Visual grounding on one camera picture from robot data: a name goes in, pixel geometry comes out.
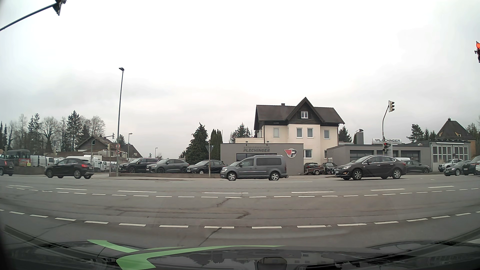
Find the grey van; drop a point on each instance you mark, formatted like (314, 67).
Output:
(255, 167)

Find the dark conifer trees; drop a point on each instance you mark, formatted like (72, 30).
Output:
(204, 144)

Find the cream house with dark roof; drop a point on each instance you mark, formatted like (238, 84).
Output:
(300, 131)

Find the grey asphalt road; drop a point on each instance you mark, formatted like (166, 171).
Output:
(240, 210)

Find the row of parked cars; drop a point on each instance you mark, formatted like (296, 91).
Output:
(168, 165)

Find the car's own bonnet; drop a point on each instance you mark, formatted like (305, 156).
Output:
(240, 258)

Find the traffic light with road sign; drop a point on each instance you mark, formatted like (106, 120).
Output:
(111, 150)

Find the dark grey estate car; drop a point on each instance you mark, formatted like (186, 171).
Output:
(371, 167)

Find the grey flat-roofed commercial building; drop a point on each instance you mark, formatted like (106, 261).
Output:
(375, 152)

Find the brown-roofed house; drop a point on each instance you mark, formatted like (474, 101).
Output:
(101, 147)

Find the black suv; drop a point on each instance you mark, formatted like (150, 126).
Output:
(70, 168)

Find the row of white vans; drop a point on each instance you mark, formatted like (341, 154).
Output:
(67, 160)

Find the dark parked car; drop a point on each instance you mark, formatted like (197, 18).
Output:
(417, 166)

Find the row of trees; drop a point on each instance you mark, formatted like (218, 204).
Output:
(48, 131)

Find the white parked car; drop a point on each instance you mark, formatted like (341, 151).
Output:
(450, 164)

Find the grey parked car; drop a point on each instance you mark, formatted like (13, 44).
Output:
(454, 168)

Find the bus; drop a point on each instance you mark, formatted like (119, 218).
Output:
(17, 157)

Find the dark vehicle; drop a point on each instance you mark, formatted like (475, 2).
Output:
(6, 167)

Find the road sign on post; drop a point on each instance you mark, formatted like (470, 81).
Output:
(209, 157)

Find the tall grey lamp post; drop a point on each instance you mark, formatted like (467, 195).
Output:
(119, 120)

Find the traffic light on curved post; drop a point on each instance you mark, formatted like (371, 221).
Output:
(386, 127)

